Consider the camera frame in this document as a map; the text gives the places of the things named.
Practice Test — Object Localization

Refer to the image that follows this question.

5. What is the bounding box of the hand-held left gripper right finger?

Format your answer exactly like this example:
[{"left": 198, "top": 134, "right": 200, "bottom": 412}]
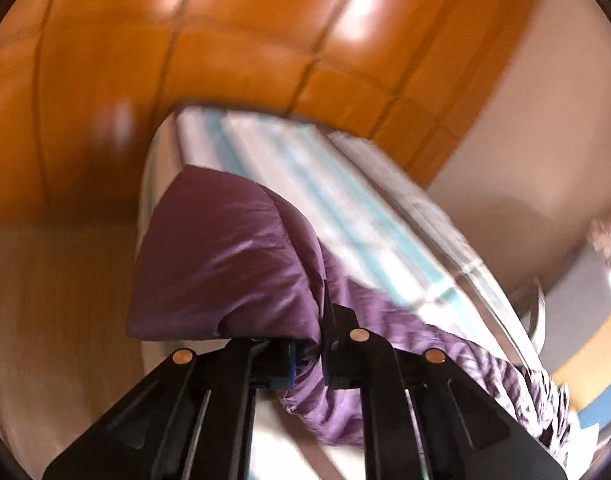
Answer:
[{"left": 321, "top": 280, "right": 569, "bottom": 480}]

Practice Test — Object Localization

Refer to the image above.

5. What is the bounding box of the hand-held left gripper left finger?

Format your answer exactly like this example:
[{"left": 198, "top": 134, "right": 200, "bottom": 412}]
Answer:
[{"left": 42, "top": 337, "right": 298, "bottom": 480}]

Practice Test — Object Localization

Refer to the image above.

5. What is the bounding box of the purple quilted jacket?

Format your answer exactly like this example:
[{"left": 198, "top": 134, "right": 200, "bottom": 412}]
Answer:
[{"left": 126, "top": 164, "right": 583, "bottom": 466}]

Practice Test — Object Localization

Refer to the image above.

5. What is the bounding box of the striped bed sheet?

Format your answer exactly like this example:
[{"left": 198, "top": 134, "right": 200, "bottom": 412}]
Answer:
[{"left": 174, "top": 104, "right": 553, "bottom": 376}]

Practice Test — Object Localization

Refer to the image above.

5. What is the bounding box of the grey yellow blue headboard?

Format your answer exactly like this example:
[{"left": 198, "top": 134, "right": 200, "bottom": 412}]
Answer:
[{"left": 548, "top": 247, "right": 611, "bottom": 416}]

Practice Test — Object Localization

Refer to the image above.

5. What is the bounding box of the beige patterned curtain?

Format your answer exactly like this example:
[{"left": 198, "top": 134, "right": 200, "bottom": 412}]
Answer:
[{"left": 587, "top": 214, "right": 611, "bottom": 273}]

